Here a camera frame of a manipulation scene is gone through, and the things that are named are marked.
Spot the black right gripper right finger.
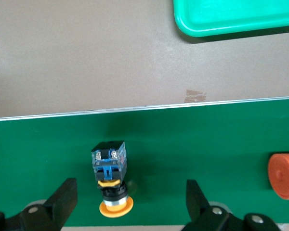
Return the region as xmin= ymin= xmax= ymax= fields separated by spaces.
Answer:
xmin=182 ymin=179 xmax=279 ymax=231

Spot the green conveyor belt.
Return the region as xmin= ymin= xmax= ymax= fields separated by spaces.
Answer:
xmin=0 ymin=95 xmax=289 ymax=228

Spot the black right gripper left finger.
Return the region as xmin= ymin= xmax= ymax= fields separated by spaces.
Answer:
xmin=0 ymin=178 xmax=78 ymax=231

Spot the yellow mushroom push button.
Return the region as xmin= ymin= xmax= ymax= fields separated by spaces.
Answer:
xmin=91 ymin=141 xmax=134 ymax=218

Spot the green plastic tray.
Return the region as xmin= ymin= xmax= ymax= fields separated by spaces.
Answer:
xmin=172 ymin=0 xmax=289 ymax=38

